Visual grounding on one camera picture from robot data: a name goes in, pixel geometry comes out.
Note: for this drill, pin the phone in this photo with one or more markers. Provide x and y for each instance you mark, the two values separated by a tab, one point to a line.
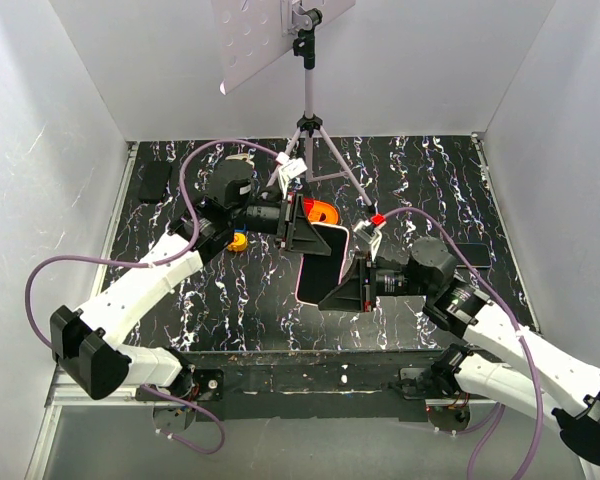
320	274

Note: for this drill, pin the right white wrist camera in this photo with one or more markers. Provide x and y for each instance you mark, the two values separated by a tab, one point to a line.
370	231

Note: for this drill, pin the black phone case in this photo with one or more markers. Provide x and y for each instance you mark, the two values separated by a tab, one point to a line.
154	182

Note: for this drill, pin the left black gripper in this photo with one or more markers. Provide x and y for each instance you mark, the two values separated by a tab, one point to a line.
301	235

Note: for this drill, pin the black smartphone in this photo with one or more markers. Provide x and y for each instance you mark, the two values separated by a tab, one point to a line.
477	254

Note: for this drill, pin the yellow blue toy block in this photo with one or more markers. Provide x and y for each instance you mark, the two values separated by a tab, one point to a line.
239	242

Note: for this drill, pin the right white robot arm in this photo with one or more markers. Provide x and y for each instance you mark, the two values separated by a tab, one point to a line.
509	365

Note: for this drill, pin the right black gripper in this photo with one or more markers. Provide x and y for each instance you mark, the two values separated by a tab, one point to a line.
348	296

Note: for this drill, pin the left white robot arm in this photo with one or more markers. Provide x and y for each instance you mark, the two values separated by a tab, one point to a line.
89	342

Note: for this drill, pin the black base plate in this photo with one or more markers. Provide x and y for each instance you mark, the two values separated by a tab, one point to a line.
326	385

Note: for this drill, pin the aluminium frame rail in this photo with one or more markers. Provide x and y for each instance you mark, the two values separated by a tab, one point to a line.
90	286

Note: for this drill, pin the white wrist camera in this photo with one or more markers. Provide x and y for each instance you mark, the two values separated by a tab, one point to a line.
287	169
370	231

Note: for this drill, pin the lilac tripod stand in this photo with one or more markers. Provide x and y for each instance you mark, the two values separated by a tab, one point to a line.
255	34

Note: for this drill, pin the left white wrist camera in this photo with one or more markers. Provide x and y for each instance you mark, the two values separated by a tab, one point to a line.
287	169

